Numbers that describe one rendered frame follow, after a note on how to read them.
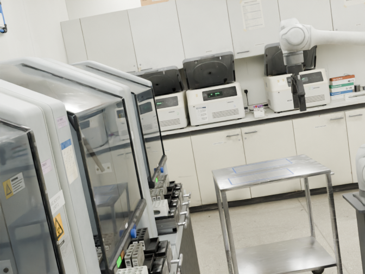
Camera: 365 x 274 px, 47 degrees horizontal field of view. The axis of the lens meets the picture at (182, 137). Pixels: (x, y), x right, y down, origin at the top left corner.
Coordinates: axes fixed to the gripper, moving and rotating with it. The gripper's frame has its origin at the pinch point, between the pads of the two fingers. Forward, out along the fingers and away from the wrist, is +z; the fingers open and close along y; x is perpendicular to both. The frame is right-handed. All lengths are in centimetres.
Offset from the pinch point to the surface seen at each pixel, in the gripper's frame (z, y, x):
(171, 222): 41, -17, 68
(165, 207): 35, -15, 70
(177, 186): 38, 33, 68
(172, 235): 47, -20, 68
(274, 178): 38.0, 18.7, 14.3
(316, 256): 92, 33, -5
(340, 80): 11, 259, -96
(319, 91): 15, 219, -63
